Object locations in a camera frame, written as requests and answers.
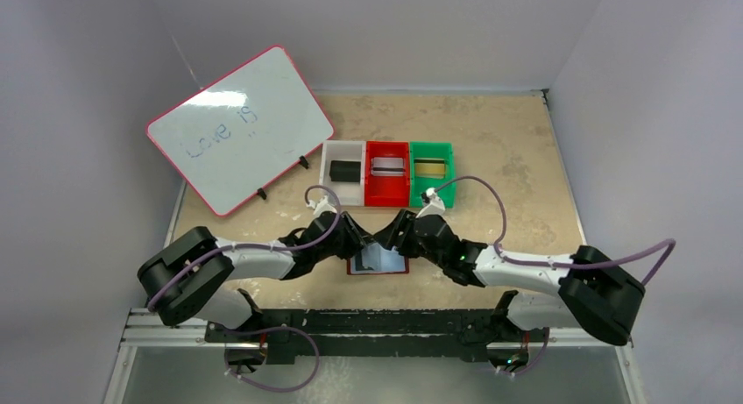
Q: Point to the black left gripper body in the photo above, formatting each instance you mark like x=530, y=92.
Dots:
x=346, y=236

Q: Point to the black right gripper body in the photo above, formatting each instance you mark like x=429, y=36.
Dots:
x=400, y=234

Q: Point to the red leather card holder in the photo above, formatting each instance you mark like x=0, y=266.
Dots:
x=391, y=262

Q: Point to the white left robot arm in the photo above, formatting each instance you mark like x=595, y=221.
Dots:
x=186, y=279

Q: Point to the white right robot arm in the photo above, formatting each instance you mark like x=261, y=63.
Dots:
x=578, y=290

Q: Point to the gold card in bin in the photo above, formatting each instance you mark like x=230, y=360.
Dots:
x=433, y=168

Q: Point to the black card in bin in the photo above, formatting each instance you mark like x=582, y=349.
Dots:
x=345, y=171

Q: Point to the white plastic bin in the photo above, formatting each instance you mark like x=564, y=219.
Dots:
x=349, y=194

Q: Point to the red plastic bin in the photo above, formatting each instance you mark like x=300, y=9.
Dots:
x=386, y=191

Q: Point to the green plastic bin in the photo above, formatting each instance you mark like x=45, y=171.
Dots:
x=419, y=150

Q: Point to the pink framed whiteboard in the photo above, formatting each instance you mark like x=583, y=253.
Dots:
x=242, y=131

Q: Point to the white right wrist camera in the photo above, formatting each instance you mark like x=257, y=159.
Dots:
x=432, y=204

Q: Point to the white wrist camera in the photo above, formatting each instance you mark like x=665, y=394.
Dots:
x=325, y=204
x=432, y=204

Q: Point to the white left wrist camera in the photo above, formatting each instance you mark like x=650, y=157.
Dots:
x=325, y=204

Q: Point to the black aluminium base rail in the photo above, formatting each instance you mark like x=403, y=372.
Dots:
x=282, y=335

